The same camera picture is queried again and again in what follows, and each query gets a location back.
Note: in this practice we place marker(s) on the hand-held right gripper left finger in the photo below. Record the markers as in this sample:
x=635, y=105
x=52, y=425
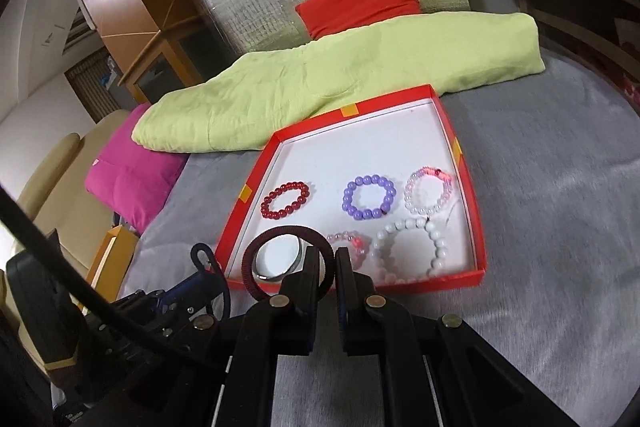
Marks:
x=305, y=297

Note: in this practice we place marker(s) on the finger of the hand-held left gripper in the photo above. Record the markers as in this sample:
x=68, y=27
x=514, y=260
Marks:
x=202, y=322
x=185, y=288

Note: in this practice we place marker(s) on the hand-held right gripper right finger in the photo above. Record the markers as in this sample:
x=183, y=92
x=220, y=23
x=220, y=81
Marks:
x=350, y=302

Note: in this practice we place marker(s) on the silver metal bangle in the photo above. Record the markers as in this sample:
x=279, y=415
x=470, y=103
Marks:
x=299, y=257

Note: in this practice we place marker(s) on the red shallow cardboard box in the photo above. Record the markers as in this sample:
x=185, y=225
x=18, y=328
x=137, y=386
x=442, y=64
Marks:
x=325, y=157

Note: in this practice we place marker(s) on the orange box lid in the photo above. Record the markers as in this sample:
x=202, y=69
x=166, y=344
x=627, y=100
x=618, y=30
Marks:
x=112, y=257

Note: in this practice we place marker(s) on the beige sofa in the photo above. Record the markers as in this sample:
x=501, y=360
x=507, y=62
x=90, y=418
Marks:
x=55, y=187

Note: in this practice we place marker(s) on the magenta cushion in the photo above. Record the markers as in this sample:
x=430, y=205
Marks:
x=130, y=167

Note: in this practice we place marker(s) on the light green folded blanket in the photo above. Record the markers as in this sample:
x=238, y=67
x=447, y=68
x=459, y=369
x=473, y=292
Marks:
x=325, y=82

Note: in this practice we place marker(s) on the wooden cabinet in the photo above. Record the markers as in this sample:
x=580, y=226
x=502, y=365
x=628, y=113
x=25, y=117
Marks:
x=120, y=7

